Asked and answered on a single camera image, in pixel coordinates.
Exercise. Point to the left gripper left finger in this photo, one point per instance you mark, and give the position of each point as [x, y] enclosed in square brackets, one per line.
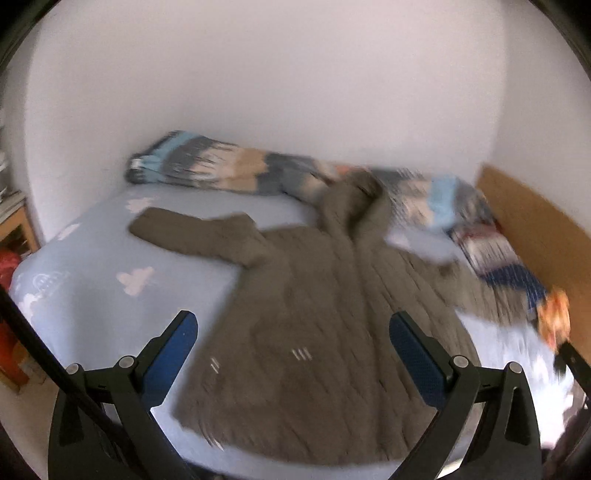
[102, 426]

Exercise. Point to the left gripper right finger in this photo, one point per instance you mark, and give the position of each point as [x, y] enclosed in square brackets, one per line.
[506, 444]

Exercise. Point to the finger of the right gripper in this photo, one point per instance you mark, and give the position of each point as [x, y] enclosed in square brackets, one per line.
[568, 358]

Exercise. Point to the olive hooded puffer jacket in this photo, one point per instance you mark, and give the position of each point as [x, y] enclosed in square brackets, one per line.
[300, 366]

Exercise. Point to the orange yellow cloth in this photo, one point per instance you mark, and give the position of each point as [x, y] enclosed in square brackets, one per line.
[553, 317]

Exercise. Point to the wooden headboard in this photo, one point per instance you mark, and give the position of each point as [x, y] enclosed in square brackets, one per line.
[552, 245]

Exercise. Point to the light blue cloud bedsheet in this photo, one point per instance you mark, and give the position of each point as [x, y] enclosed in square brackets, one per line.
[95, 293]

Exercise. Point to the wooden shelf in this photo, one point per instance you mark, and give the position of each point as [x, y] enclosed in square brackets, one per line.
[17, 232]

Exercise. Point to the patchwork cartoon quilt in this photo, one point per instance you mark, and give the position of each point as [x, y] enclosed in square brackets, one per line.
[437, 202]

